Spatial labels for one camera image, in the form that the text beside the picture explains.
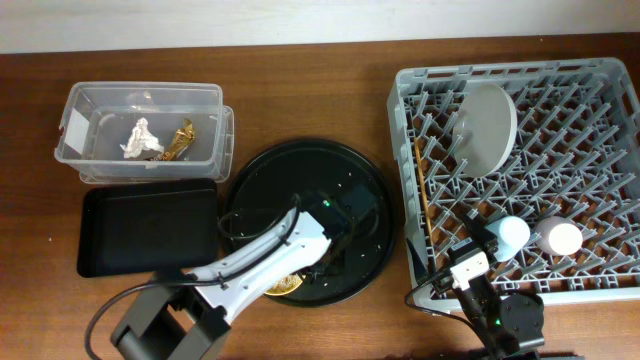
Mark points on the yellow bowl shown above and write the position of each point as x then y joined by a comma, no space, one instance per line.
286,285

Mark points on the wooden chopstick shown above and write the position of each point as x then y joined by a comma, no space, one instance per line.
421,170

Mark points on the grey dishwasher rack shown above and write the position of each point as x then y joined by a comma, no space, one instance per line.
576,156

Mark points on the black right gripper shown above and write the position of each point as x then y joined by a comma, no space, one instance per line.
451,257

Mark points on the black rectangular tray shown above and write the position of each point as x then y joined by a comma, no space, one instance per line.
137,228

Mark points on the grey round plate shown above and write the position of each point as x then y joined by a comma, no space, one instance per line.
486,129

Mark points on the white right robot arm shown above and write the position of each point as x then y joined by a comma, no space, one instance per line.
510,326

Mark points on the blue plastic cup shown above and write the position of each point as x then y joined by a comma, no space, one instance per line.
512,234

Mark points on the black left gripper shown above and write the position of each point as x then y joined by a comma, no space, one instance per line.
357,201

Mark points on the white tissue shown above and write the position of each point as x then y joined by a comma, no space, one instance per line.
142,144

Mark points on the clear plastic bin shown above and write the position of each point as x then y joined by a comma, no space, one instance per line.
125,132

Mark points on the pink plastic cup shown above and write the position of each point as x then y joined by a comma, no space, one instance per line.
558,236

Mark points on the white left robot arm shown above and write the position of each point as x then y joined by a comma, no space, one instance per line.
189,316

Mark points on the black round tray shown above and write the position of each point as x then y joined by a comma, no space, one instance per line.
265,187

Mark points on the gold snack wrapper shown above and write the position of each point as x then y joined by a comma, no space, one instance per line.
182,139

